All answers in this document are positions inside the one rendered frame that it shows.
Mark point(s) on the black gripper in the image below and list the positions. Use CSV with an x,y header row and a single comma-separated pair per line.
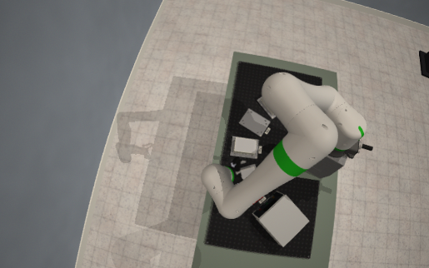
x,y
237,163

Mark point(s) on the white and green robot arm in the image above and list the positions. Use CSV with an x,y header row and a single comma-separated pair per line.
x,y
319,123

